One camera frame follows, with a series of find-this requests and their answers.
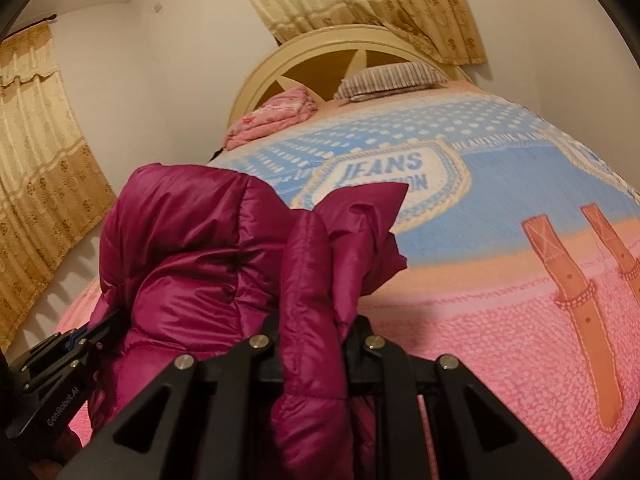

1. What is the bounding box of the black curtain rod left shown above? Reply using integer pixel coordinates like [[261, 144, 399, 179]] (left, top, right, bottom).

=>
[[0, 12, 59, 42]]

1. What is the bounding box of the folded pink floral blanket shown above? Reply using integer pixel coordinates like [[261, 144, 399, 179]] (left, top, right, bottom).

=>
[[224, 87, 319, 151]]

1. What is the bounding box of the beige curtain left window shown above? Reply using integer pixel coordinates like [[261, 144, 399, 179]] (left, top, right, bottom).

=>
[[1, 23, 115, 349]]

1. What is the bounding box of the blue and pink bedspread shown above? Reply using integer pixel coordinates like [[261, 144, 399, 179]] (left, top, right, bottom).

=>
[[54, 78, 640, 480]]

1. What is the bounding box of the magenta quilted puffer jacket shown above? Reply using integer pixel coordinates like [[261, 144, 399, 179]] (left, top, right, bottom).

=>
[[88, 164, 408, 479]]

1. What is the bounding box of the striped pillow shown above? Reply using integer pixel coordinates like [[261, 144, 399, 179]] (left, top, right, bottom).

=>
[[333, 62, 449, 102]]

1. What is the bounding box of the cream wooden headboard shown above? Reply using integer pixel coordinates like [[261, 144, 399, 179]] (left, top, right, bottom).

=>
[[228, 25, 470, 124]]

